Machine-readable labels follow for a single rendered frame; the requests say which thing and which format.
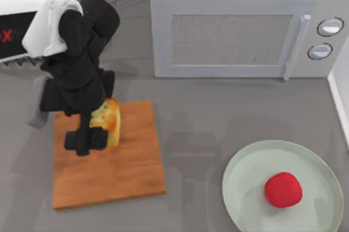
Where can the wooden cutting board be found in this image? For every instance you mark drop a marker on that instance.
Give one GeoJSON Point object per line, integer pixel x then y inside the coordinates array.
{"type": "Point", "coordinates": [120, 172]}

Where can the pale green plate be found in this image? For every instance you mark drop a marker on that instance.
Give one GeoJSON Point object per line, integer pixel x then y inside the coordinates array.
{"type": "Point", "coordinates": [245, 183]}

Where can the microwave door with window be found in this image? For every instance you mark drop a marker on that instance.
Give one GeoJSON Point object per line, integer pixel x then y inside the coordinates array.
{"type": "Point", "coordinates": [229, 41]}

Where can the red round fruit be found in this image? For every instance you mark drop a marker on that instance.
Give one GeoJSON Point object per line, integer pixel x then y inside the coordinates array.
{"type": "Point", "coordinates": [283, 190]}

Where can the grey microwave knob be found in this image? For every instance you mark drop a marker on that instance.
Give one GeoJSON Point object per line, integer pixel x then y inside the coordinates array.
{"type": "Point", "coordinates": [330, 26]}
{"type": "Point", "coordinates": [320, 51]}

